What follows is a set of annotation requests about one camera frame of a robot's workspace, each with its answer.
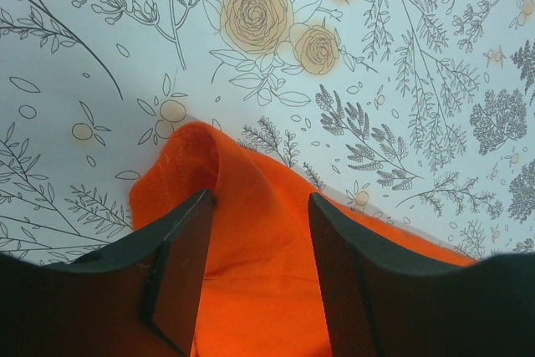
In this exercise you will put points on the floral table mat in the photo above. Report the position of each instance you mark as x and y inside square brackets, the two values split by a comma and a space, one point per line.
[418, 112]

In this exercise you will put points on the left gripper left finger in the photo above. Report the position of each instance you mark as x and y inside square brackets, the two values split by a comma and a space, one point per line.
[138, 296]

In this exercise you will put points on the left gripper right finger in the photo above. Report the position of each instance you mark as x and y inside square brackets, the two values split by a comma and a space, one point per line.
[382, 299]

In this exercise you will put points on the orange t-shirt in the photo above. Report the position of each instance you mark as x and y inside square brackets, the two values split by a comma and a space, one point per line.
[260, 294]

